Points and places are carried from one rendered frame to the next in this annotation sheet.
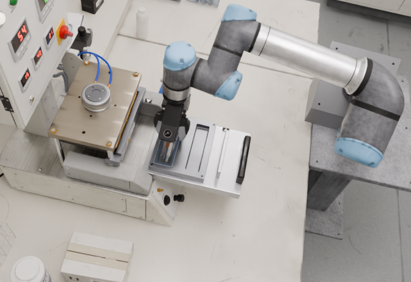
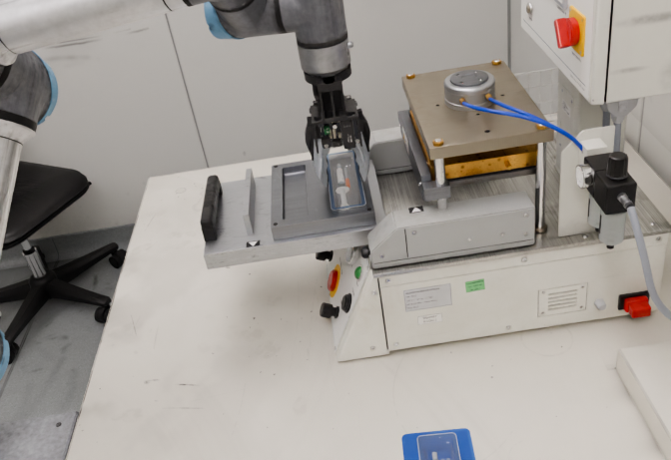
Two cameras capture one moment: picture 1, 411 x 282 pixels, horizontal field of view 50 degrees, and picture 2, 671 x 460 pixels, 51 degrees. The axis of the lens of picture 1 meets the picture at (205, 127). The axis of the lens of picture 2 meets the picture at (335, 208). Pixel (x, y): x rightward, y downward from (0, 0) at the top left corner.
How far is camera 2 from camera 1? 1.80 m
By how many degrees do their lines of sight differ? 91
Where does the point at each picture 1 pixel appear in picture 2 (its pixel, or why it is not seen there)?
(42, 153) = not seen: hidden behind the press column
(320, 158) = (47, 435)
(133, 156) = (403, 191)
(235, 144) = (230, 231)
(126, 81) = (446, 131)
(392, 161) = not seen: outside the picture
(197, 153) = (294, 194)
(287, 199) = (134, 337)
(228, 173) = (236, 197)
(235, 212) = (230, 291)
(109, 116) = (434, 94)
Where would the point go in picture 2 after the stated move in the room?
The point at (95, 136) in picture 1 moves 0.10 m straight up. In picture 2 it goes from (436, 76) to (432, 19)
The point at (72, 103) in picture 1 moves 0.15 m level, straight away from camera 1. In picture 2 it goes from (504, 87) to (580, 114)
